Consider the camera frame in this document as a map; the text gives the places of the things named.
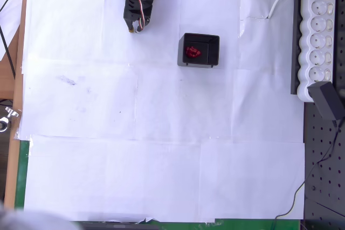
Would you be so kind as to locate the blurred grey object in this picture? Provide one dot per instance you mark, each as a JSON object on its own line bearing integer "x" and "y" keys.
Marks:
{"x": 21, "y": 219}

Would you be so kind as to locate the dark shelf rail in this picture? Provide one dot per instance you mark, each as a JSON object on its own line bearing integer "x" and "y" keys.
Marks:
{"x": 295, "y": 38}

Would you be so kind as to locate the silver round knob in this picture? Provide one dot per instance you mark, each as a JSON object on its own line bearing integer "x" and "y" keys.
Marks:
{"x": 2, "y": 125}

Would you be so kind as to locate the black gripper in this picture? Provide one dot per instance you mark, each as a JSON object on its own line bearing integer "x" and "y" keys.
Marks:
{"x": 133, "y": 16}

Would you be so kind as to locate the black pegboard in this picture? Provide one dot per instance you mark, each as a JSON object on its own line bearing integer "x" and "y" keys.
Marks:
{"x": 323, "y": 187}

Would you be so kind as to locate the white paper table cover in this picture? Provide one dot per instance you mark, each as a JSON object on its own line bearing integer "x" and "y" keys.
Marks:
{"x": 107, "y": 160}

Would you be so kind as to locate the white power strip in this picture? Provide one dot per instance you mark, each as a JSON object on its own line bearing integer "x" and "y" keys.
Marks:
{"x": 318, "y": 38}

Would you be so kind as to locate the green cutting mat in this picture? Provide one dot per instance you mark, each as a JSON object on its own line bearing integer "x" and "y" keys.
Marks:
{"x": 21, "y": 173}

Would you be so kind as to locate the silver wing-nut clamp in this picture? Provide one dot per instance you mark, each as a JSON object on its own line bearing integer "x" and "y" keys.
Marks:
{"x": 12, "y": 112}

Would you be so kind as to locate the black plastic tray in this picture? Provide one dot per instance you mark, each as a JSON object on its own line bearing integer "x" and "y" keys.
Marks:
{"x": 213, "y": 52}

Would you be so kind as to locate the black power adapter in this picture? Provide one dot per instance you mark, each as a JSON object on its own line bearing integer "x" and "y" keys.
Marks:
{"x": 326, "y": 98}

